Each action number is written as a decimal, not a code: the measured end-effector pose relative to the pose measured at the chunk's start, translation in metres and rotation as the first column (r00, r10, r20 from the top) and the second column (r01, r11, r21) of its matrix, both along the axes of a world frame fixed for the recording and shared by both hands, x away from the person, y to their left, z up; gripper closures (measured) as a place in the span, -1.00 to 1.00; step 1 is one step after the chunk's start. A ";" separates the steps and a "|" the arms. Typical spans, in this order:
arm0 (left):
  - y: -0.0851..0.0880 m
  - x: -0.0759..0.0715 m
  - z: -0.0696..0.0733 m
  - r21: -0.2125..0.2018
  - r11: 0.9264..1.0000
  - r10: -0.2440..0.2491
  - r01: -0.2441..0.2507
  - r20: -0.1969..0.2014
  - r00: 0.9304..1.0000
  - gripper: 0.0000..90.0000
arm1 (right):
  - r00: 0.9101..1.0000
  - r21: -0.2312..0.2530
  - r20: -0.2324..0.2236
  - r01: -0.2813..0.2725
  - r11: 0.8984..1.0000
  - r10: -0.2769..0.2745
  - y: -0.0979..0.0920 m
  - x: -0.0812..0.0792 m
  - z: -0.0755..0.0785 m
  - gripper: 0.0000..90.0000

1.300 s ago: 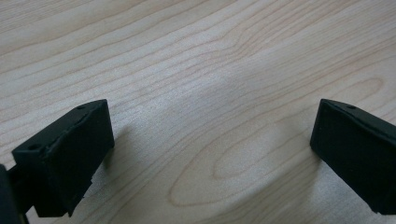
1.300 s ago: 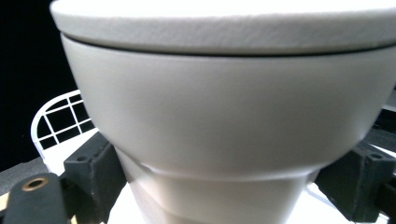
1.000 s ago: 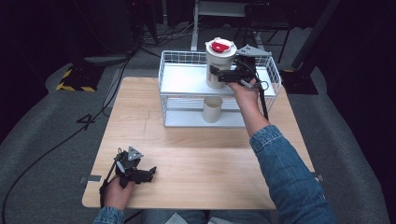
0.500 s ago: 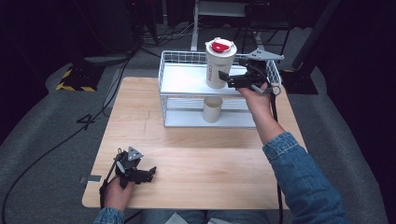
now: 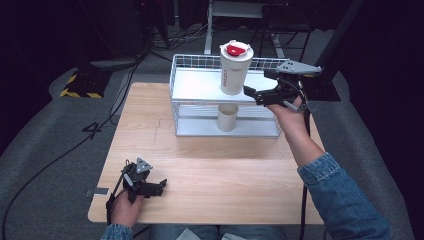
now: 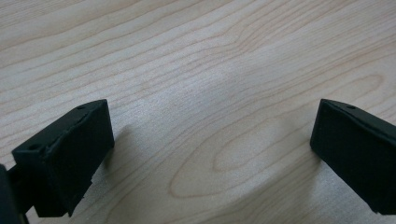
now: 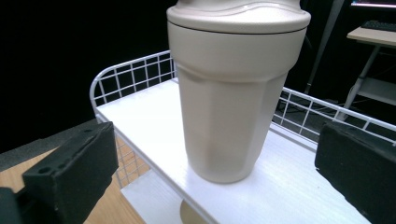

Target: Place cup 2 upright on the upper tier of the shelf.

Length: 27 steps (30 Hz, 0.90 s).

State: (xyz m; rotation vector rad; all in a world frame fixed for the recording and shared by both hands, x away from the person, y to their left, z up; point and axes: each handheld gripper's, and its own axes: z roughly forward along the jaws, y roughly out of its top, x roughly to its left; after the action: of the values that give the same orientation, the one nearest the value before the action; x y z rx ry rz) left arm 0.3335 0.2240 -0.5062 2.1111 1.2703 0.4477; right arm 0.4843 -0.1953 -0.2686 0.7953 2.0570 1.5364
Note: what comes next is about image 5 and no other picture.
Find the white metal desk frame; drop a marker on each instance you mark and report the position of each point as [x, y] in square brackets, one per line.
[213, 20]

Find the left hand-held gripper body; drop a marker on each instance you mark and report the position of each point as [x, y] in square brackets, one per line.
[136, 176]

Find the person's right hand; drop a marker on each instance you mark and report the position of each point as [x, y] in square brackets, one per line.
[290, 116]

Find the black chair frame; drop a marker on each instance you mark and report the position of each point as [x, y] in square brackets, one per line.
[286, 23]

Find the person's left hand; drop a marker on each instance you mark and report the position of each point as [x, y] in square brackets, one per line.
[125, 211]

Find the yellow black striped stand base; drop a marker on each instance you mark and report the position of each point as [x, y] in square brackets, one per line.
[85, 85]

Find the small cream paper cup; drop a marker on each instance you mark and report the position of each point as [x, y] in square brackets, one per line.
[227, 118]

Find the person's legs in jeans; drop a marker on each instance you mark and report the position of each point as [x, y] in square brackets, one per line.
[213, 233]

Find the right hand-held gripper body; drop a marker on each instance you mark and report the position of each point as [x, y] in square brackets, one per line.
[288, 85]

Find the black slanted stand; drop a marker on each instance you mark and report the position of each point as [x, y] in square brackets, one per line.
[333, 50]

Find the tall white tumbler red lid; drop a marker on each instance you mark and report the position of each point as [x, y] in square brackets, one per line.
[235, 73]

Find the grey tape strip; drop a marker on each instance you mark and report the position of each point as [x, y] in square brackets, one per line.
[101, 191]

